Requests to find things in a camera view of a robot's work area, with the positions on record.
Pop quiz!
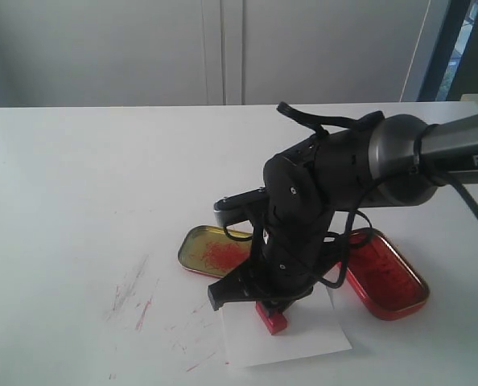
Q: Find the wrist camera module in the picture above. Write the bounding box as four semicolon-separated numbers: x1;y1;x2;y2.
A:
213;187;269;228

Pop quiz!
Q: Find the black cable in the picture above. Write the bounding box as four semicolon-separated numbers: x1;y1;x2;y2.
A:
276;101;385;136

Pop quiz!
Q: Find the gold tin lid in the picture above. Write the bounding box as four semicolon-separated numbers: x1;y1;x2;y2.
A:
178;225;251;278

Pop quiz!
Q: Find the white cabinet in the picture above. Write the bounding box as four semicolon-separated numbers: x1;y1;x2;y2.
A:
0;1;448;107

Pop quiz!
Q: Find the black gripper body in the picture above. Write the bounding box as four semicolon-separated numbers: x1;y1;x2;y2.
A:
249;204;340;310

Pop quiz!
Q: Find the white paper sheet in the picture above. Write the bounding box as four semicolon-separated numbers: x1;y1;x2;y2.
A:
221;285;352;368

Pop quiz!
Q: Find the red ink pad tin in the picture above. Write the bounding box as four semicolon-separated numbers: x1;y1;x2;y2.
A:
346;228;430;321

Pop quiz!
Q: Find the red stamp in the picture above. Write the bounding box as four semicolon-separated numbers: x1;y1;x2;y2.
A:
255;302;288;335

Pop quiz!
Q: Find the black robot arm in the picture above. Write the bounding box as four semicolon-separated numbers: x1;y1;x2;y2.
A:
208;103;478;314

